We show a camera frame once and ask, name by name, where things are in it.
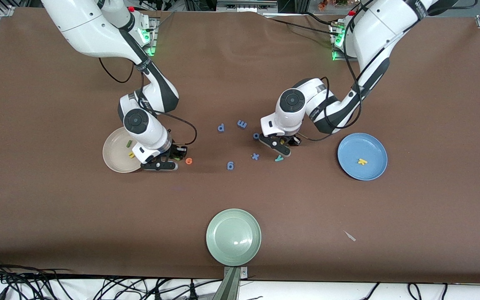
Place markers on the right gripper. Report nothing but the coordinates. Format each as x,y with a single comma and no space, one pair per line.
178,151

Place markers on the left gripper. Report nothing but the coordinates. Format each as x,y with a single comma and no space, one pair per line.
292,141

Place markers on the teal foam letter y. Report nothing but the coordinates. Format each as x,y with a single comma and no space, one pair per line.
278,158

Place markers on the yellow foam letter k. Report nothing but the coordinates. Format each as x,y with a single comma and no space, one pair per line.
362,161

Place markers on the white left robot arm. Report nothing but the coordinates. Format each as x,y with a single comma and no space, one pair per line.
381,29

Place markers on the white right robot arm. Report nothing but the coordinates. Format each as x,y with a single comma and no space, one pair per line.
86,25

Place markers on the blue foam letter p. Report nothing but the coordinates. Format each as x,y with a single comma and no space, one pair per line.
221,127

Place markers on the blue foam letter m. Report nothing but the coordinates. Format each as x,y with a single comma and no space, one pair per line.
242,123

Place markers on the beige brown plate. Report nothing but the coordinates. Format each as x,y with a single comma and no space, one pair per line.
115,156

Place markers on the brown table cover sheet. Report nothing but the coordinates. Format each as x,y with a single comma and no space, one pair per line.
240,83

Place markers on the blue plate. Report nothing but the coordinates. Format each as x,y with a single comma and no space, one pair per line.
373,146

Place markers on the pale green plate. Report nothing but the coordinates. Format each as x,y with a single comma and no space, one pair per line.
233,237

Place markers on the small whitish tape scrap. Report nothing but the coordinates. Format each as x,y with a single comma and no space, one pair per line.
350,236

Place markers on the orange red background object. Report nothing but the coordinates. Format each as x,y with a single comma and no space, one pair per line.
333,3

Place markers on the grey equipment box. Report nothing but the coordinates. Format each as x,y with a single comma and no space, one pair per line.
246,5

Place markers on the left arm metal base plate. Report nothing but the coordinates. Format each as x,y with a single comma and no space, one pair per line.
338,57

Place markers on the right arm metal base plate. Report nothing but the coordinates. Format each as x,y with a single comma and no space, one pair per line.
154,37

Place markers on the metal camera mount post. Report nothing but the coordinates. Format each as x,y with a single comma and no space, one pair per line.
231,285

